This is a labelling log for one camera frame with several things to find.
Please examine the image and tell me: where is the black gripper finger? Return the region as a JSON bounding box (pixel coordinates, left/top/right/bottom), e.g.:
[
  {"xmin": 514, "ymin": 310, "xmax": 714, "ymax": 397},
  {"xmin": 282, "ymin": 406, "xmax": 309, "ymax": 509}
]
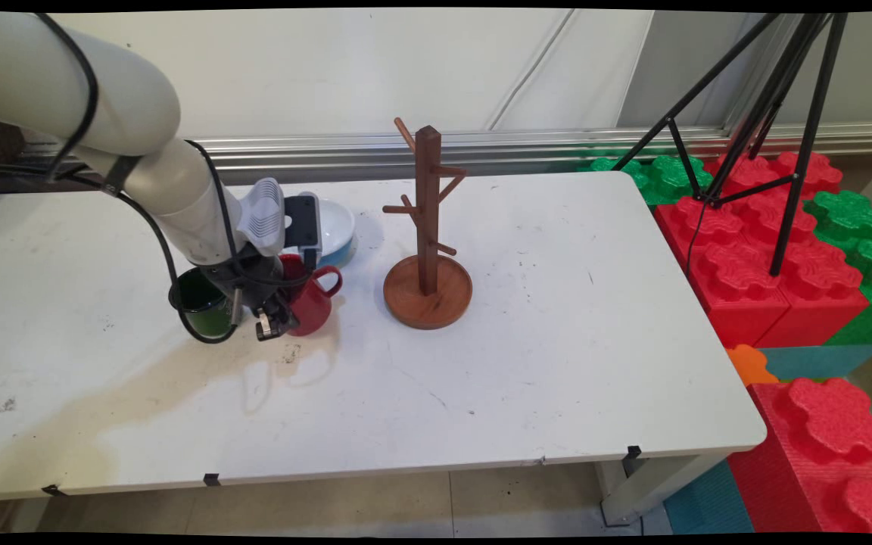
[{"xmin": 254, "ymin": 295, "xmax": 301, "ymax": 341}]

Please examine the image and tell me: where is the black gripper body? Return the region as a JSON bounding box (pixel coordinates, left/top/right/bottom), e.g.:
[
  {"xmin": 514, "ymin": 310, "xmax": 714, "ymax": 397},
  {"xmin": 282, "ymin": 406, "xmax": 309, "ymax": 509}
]
[{"xmin": 213, "ymin": 254, "xmax": 289, "ymax": 319}]

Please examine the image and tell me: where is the red enamel mug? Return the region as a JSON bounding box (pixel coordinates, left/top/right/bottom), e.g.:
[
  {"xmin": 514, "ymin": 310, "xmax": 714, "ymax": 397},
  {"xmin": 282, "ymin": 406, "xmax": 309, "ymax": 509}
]
[{"xmin": 279, "ymin": 254, "xmax": 344, "ymax": 338}]

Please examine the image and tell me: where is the dark green enamel mug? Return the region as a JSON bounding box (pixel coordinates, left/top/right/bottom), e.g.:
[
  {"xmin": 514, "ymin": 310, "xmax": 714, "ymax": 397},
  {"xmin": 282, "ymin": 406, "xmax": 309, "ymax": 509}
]
[{"xmin": 169, "ymin": 266, "xmax": 234, "ymax": 339}]

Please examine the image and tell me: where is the white and blue bowl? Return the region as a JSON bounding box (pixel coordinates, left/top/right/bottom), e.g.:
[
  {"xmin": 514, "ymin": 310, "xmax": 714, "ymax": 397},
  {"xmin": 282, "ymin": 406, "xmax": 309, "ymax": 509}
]
[{"xmin": 315, "ymin": 198, "xmax": 357, "ymax": 268}]

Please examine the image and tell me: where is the brown wooden mug tree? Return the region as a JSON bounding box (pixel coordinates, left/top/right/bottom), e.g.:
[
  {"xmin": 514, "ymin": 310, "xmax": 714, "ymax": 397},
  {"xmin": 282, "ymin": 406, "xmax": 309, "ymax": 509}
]
[{"xmin": 381, "ymin": 117, "xmax": 475, "ymax": 331}]

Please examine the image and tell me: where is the white table leg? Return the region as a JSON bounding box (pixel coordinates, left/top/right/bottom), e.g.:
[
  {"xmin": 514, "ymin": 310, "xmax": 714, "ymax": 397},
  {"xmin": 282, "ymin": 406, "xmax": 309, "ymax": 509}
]
[{"xmin": 593, "ymin": 453, "xmax": 726, "ymax": 528}]

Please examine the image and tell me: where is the green foam block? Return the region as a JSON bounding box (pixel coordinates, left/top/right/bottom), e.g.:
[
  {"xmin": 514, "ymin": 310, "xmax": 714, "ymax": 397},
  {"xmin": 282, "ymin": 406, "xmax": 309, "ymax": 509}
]
[
  {"xmin": 805, "ymin": 189, "xmax": 872, "ymax": 347},
  {"xmin": 576, "ymin": 154, "xmax": 713, "ymax": 207}
]

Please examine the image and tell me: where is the large red foam block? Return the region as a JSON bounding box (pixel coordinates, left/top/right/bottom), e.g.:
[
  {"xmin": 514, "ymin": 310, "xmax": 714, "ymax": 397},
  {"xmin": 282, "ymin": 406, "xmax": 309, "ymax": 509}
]
[{"xmin": 654, "ymin": 151, "xmax": 870, "ymax": 349}]

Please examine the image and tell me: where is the teal foam block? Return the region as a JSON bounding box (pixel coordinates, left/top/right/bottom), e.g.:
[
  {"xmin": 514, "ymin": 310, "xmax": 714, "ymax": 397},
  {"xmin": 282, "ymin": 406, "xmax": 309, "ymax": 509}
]
[
  {"xmin": 758, "ymin": 344, "xmax": 872, "ymax": 383},
  {"xmin": 662, "ymin": 460, "xmax": 755, "ymax": 534}
]

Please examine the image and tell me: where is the orange foam block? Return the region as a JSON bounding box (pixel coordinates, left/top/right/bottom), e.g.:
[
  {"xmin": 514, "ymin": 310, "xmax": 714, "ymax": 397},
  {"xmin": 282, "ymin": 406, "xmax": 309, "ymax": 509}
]
[{"xmin": 725, "ymin": 344, "xmax": 781, "ymax": 388}]

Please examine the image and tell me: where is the black tripod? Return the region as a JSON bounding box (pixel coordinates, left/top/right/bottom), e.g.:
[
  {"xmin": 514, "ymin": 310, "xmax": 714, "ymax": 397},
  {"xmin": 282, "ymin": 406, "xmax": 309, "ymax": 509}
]
[{"xmin": 610, "ymin": 11, "xmax": 849, "ymax": 277}]

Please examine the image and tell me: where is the grey black wrist camera box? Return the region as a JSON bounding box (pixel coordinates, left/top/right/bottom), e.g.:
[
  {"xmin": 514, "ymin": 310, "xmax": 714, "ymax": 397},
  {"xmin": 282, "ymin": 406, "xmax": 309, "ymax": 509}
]
[{"xmin": 283, "ymin": 192, "xmax": 323, "ymax": 254}]

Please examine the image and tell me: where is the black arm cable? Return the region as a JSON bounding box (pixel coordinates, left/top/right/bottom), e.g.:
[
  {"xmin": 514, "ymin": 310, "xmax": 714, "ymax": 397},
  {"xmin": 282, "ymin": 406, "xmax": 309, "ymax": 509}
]
[{"xmin": 31, "ymin": 11, "xmax": 100, "ymax": 182}]

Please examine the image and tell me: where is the silver metal wall rail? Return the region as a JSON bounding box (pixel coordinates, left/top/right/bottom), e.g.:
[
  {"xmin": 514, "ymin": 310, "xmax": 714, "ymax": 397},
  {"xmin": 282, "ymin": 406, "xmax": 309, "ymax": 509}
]
[{"xmin": 186, "ymin": 123, "xmax": 872, "ymax": 186}]

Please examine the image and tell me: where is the thin black tripod cable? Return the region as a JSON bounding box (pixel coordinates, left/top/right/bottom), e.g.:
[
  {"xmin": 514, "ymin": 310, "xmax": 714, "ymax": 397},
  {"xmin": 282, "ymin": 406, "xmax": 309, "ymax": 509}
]
[{"xmin": 684, "ymin": 198, "xmax": 709, "ymax": 277}]

